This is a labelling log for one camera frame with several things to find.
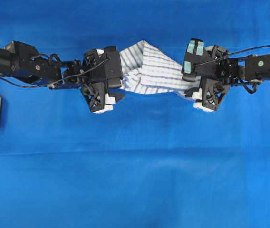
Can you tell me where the blue table cloth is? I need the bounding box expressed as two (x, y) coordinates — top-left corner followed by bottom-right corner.
(0, 0), (270, 228)

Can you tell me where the white blue striped towel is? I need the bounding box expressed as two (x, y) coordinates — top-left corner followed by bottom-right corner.
(120, 40), (200, 96)

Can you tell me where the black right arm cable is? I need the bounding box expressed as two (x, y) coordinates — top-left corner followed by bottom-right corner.
(192, 43), (270, 66)

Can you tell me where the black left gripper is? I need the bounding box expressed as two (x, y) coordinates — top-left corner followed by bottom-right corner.
(81, 49), (125, 114)

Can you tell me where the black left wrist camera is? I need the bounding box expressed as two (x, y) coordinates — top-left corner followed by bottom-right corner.
(84, 46), (123, 89)

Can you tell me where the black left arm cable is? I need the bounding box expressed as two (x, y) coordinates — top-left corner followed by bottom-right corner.
(0, 53), (111, 90)

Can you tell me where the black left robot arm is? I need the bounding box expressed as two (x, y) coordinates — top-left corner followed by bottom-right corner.
(0, 41), (124, 113)

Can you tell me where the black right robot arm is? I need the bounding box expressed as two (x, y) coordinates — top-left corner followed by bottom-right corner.
(182, 44), (270, 112)

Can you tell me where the black taped right wrist camera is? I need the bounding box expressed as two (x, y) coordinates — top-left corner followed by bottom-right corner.
(181, 38), (216, 82)

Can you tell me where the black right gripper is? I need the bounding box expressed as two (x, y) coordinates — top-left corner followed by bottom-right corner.
(185, 45), (231, 112)

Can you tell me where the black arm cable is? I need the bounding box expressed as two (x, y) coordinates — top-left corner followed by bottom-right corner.
(192, 43), (270, 66)
(0, 53), (111, 90)

